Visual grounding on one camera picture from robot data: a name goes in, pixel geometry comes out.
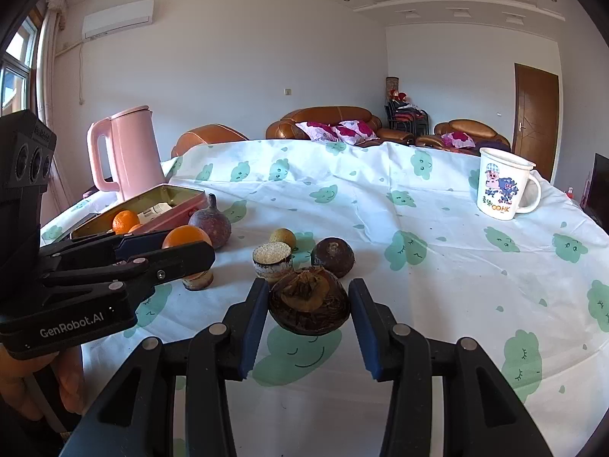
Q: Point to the brown wooden door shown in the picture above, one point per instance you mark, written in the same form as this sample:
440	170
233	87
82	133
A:
537	119

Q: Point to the small tan round fruit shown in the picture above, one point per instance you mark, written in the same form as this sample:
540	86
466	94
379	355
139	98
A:
281	239

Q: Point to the pink metal tin box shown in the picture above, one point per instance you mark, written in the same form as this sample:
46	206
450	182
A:
183	209

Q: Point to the black television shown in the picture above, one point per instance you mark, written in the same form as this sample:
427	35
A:
598	190

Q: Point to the large brown water chestnut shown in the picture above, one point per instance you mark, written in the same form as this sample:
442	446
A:
309	309

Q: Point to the pink curtain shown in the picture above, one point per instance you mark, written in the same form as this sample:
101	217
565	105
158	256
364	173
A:
47	81

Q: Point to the brown leather armchair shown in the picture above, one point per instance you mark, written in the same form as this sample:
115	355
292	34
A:
204	135
466	126

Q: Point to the white pillow magenta flowers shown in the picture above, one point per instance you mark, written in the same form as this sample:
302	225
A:
357	131
316	131
457	140

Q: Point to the square ceiling light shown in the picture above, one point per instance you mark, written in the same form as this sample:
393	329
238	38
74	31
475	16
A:
514	19
459	11
410	16

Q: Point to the stacked dark chairs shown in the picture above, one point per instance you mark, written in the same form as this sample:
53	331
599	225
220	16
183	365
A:
407	116

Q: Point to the pink electric kettle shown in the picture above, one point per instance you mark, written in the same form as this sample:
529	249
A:
128	152

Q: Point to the orange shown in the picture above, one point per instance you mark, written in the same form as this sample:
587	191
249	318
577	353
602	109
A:
185	237
137	228
126	221

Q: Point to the newspaper sheet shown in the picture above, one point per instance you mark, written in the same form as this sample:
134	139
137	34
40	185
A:
154	212

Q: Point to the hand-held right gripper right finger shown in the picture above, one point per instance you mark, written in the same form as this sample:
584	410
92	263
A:
366	333

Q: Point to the window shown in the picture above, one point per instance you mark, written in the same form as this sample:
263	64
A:
19	57

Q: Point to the round dark water chestnut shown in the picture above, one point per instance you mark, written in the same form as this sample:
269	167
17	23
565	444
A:
333	259

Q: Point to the brown leather three-seat sofa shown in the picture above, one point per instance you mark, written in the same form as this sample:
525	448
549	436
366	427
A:
328	115

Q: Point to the tall brown floor vase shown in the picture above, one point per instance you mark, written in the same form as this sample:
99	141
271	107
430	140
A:
391	86

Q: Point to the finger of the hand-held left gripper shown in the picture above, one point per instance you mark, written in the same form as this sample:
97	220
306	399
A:
138	243
185	262

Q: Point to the white wall air conditioner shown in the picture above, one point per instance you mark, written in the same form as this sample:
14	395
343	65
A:
119	19

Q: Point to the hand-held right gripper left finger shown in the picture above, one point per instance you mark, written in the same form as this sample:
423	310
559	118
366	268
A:
254	328

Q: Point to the white cartoon print mug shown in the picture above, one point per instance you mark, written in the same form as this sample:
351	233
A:
499	185

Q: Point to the person's left hand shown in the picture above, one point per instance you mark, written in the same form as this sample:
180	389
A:
69	381

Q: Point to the white tablecloth green cloud print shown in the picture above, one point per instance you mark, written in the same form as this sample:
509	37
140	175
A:
428	271

